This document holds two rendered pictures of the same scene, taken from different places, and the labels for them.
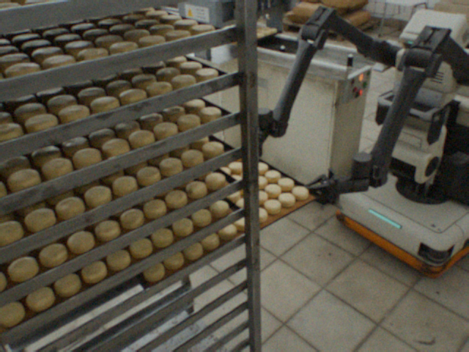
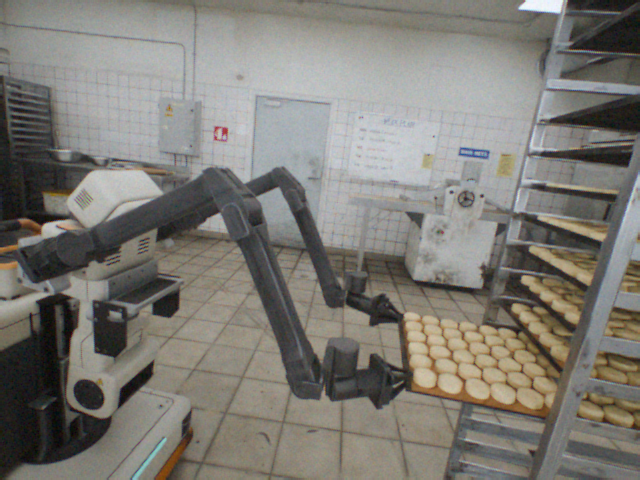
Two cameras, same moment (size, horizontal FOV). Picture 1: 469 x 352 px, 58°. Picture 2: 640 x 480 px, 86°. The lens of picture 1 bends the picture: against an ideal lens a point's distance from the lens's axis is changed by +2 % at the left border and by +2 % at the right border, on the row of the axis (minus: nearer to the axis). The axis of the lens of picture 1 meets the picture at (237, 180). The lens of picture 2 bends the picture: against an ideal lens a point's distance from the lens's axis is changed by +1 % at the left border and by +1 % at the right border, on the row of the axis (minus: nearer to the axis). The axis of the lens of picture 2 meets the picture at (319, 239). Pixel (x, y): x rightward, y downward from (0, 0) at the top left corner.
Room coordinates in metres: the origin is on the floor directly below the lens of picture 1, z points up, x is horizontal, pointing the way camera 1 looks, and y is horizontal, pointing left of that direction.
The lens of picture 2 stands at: (1.98, 0.28, 1.32)
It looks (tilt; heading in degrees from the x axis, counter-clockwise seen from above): 13 degrees down; 225
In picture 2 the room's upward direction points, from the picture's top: 7 degrees clockwise
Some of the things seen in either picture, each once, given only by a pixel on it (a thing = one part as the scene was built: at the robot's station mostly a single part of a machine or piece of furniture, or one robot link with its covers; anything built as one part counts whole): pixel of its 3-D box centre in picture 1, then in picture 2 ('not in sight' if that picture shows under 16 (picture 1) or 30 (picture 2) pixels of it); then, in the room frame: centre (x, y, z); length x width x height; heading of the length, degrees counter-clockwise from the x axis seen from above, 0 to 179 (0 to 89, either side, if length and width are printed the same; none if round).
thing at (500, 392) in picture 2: not in sight; (502, 392); (1.19, 0.13, 0.87); 0.05 x 0.05 x 0.02
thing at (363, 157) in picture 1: (366, 169); (348, 287); (1.11, -0.41, 0.90); 0.12 x 0.09 x 0.12; 128
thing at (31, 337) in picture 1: (109, 294); not in sight; (1.00, 0.46, 0.51); 0.64 x 0.03 x 0.03; 127
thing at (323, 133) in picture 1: (300, 119); not in sight; (2.42, -0.42, 0.45); 0.70 x 0.34 x 0.90; 45
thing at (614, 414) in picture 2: not in sight; (617, 415); (1.06, 0.31, 0.87); 0.05 x 0.05 x 0.02
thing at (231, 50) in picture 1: (170, 34); not in sight; (2.98, 0.42, 0.88); 1.28 x 0.01 x 0.07; 45
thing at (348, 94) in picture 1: (357, 84); not in sight; (2.17, -0.67, 0.77); 0.24 x 0.04 x 0.14; 135
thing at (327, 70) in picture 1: (212, 41); not in sight; (2.76, 0.12, 0.87); 2.01 x 0.03 x 0.07; 45
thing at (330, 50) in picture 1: (243, 31); not in sight; (2.97, -0.09, 0.87); 2.01 x 0.03 x 0.07; 45
